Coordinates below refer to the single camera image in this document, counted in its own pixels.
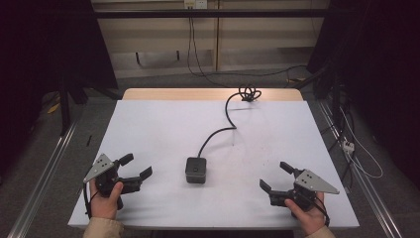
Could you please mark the person's right hand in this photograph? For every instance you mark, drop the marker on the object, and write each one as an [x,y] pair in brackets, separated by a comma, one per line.
[308,216]

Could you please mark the white wall socket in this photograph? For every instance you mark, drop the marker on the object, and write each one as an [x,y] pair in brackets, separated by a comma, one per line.
[195,3]

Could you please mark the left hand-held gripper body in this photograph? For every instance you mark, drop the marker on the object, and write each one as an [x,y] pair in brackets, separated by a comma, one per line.
[99,168]

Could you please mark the yellow floor tape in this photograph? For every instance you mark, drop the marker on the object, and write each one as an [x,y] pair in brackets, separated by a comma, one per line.
[53,108]

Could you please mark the aluminium floor rail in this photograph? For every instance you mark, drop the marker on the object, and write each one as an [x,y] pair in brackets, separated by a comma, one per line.
[43,178]
[366,185]

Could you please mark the white power strip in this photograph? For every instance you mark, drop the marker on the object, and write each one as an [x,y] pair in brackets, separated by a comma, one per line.
[348,146]

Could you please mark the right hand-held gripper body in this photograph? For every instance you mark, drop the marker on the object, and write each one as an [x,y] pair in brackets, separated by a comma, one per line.
[312,182]

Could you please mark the dark curtain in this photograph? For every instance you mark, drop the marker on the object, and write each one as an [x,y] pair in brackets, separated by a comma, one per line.
[379,59]
[43,49]

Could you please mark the person's left hand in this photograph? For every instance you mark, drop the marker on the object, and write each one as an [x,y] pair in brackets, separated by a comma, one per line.
[104,203]

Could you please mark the black metal stand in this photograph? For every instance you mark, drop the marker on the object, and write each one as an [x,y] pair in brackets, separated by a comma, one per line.
[64,109]

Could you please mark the black cube power adapter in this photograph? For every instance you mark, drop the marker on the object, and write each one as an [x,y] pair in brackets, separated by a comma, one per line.
[195,170]

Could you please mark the white table mat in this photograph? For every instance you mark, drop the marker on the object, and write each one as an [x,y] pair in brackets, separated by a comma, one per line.
[165,132]

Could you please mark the black horizontal frame bar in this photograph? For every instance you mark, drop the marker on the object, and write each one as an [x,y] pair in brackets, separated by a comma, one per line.
[211,13]

